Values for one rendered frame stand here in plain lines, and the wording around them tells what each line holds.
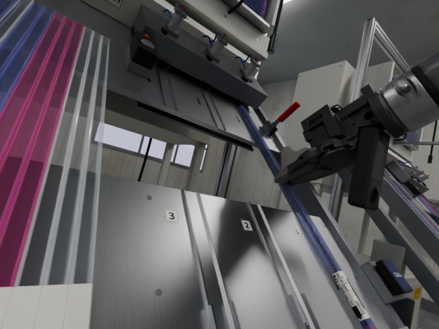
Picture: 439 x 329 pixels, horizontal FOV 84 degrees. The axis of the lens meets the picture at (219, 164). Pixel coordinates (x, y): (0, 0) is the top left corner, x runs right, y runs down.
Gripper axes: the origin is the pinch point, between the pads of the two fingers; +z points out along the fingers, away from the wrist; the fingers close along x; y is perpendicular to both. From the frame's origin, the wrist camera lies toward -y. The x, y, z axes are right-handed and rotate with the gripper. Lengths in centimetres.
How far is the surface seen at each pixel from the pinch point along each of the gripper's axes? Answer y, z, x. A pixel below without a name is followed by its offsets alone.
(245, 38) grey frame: 52, 2, -4
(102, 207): -10.0, -1.7, 31.9
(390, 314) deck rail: -22.5, -6.2, -8.1
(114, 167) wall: 173, 300, -50
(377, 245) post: -10.7, -1.8, -27.5
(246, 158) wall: 248, 272, -308
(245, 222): -9.6, -1.7, 14.1
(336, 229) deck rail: -9.0, -2.7, -8.2
